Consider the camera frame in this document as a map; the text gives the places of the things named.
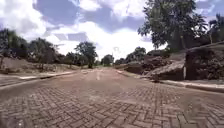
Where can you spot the bare earth bank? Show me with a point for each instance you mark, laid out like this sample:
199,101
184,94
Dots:
20,65
200,65

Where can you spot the round-crowned dark tree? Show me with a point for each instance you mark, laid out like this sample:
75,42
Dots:
87,51

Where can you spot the clump of distant trees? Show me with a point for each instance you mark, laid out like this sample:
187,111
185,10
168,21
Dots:
135,55

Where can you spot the palm tree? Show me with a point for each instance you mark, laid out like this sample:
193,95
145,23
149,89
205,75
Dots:
217,26

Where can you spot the row of trees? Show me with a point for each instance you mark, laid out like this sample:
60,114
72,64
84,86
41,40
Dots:
40,50

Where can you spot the small distant tree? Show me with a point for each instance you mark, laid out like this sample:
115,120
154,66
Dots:
107,60

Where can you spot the brown brick paved road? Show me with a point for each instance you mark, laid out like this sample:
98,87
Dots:
100,103

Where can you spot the pale concrete kerb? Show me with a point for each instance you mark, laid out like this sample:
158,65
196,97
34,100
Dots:
30,77
200,86

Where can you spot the tall leafy tree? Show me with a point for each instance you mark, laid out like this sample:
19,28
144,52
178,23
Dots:
173,20

